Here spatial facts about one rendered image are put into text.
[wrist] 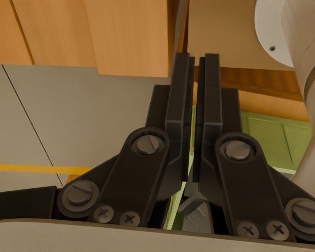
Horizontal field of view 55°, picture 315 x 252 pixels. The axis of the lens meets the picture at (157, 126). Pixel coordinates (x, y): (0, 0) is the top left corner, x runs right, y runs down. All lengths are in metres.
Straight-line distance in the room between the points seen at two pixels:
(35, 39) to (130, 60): 0.19
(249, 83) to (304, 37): 0.42
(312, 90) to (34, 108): 1.92
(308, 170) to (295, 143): 0.51
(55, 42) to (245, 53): 0.35
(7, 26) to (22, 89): 1.39
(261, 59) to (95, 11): 0.28
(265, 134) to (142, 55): 0.35
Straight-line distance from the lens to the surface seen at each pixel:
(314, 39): 0.35
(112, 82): 1.76
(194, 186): 0.82
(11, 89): 2.08
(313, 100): 0.30
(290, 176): 0.89
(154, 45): 0.55
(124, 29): 0.55
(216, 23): 0.49
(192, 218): 0.84
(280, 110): 0.79
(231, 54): 0.52
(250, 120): 0.76
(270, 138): 0.74
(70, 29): 0.60
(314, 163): 0.26
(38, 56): 0.66
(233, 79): 0.77
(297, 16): 0.41
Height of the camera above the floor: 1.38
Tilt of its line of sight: 46 degrees down
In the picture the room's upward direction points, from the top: 170 degrees counter-clockwise
